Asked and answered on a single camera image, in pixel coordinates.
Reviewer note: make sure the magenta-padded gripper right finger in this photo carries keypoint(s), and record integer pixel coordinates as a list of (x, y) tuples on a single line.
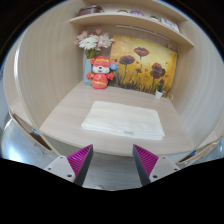
[(160, 166)]

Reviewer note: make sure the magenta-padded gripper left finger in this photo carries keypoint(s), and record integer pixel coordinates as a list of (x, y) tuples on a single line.
[(63, 166)]

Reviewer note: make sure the cream white towel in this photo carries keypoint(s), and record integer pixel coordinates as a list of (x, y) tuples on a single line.
[(123, 120)]

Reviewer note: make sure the small plant in white pot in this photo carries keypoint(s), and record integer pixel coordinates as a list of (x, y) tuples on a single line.
[(158, 94)]

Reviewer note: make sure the light blue vase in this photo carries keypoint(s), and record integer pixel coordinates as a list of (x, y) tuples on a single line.
[(87, 71)]

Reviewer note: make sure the red plush mouse toy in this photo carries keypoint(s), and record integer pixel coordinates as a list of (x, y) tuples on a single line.
[(100, 75)]

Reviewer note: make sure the yellow poppy flower painting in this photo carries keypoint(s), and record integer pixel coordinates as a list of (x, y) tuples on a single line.
[(146, 63)]

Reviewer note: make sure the pink and white flower bouquet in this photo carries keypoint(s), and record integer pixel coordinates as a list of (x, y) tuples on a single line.
[(95, 41)]

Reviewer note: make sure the slim white light bar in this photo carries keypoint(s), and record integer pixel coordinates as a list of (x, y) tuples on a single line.
[(143, 30)]

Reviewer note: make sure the wooden shelf with items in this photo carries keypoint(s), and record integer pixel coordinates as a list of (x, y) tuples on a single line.
[(133, 20)]

